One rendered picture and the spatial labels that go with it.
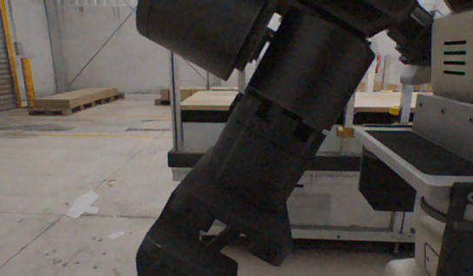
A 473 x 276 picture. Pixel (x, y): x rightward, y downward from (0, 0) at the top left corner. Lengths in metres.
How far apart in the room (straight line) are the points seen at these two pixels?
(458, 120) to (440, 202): 0.14
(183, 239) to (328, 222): 1.87
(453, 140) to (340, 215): 1.56
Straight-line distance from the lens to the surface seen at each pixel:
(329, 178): 1.65
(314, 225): 2.02
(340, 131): 1.55
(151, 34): 0.19
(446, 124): 0.50
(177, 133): 1.55
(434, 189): 0.35
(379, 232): 2.09
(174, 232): 0.16
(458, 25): 0.54
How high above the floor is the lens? 1.16
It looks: 15 degrees down
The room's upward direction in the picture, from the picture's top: straight up
